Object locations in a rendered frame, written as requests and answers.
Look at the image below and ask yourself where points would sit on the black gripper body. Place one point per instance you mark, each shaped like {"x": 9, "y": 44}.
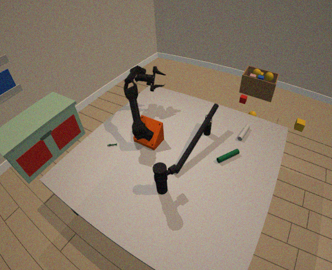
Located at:
{"x": 149, "y": 78}

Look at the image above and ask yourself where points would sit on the grey cylinder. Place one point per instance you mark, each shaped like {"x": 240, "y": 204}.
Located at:
{"x": 243, "y": 132}

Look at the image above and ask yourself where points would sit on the black post with cap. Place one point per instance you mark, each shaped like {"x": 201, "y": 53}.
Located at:
{"x": 159, "y": 170}

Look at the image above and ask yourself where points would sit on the black metal rail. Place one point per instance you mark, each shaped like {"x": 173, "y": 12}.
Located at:
{"x": 196, "y": 138}

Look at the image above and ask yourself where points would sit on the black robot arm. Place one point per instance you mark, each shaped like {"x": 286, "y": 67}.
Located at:
{"x": 139, "y": 129}

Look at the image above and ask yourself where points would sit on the green cylinder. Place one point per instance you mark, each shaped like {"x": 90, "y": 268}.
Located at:
{"x": 227, "y": 156}

